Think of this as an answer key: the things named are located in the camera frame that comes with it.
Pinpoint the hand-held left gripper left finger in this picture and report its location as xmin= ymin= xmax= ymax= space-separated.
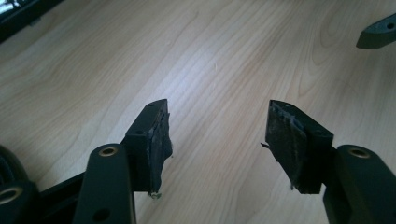
xmin=120 ymin=98 xmax=174 ymax=195

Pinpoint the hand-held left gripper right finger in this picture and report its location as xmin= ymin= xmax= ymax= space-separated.
xmin=264 ymin=99 xmax=335 ymax=195

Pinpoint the black shoe rack red top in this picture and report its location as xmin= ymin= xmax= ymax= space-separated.
xmin=0 ymin=0 xmax=64 ymax=45

